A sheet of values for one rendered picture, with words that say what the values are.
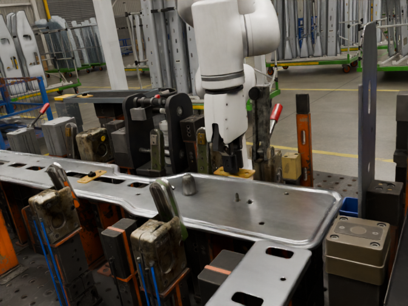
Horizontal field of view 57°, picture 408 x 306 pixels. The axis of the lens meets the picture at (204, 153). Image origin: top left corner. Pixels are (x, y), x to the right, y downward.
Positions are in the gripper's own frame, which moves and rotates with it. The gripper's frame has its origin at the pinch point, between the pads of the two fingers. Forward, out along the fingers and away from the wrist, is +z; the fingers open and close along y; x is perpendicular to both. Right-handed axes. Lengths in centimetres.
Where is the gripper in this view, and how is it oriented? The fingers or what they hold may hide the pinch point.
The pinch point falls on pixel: (232, 160)
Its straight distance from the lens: 79.0
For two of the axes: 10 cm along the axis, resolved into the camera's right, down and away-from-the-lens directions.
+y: -5.3, 3.5, -7.7
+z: 1.4, 9.3, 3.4
